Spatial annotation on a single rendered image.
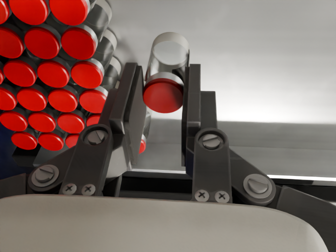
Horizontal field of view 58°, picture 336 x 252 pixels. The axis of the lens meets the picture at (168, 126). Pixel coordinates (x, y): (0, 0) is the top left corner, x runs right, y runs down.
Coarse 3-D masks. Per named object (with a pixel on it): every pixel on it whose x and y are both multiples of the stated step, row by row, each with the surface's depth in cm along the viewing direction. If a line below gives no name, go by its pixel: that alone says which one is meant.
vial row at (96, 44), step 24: (72, 0) 16; (96, 0) 18; (72, 24) 17; (96, 24) 18; (72, 48) 18; (96, 48) 20; (72, 72) 19; (96, 72) 19; (96, 96) 21; (96, 120) 22
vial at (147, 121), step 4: (148, 108) 26; (148, 112) 26; (148, 116) 26; (148, 120) 26; (144, 124) 25; (148, 124) 25; (144, 128) 25; (148, 128) 25; (144, 132) 25; (148, 132) 25; (144, 136) 24; (144, 140) 24; (140, 144) 24; (144, 144) 24; (140, 148) 24; (144, 148) 24; (140, 152) 25
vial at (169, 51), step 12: (168, 36) 16; (180, 36) 17; (156, 48) 16; (168, 48) 16; (180, 48) 16; (156, 60) 15; (168, 60) 15; (180, 60) 15; (156, 72) 15; (168, 72) 14; (180, 72) 15; (180, 84) 14
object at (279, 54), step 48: (144, 0) 20; (192, 0) 20; (240, 0) 20; (288, 0) 20; (144, 48) 23; (192, 48) 23; (240, 48) 22; (288, 48) 22; (240, 96) 26; (288, 96) 25; (240, 144) 30; (288, 144) 29
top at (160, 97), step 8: (152, 80) 14; (160, 80) 14; (168, 80) 14; (144, 88) 14; (152, 88) 14; (160, 88) 14; (168, 88) 14; (176, 88) 14; (144, 96) 15; (152, 96) 15; (160, 96) 14; (168, 96) 14; (176, 96) 14; (152, 104) 15; (160, 104) 15; (168, 104) 15; (176, 104) 15; (160, 112) 15; (168, 112) 15
